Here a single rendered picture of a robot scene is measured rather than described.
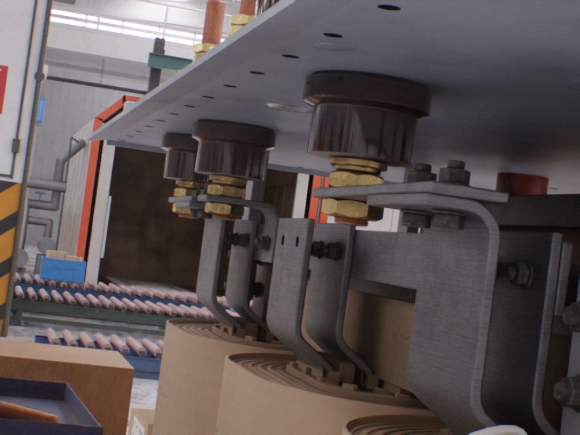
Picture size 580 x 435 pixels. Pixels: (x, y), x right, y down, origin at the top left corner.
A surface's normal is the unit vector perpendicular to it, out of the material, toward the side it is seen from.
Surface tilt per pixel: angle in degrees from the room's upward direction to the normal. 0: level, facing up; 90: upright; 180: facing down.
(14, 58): 90
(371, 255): 90
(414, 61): 180
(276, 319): 95
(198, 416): 90
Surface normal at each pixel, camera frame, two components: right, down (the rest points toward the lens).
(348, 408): -0.35, -0.07
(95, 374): 0.27, 0.00
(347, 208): -0.07, -0.04
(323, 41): -0.13, 0.99
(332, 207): -0.89, -0.13
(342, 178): -0.54, -0.10
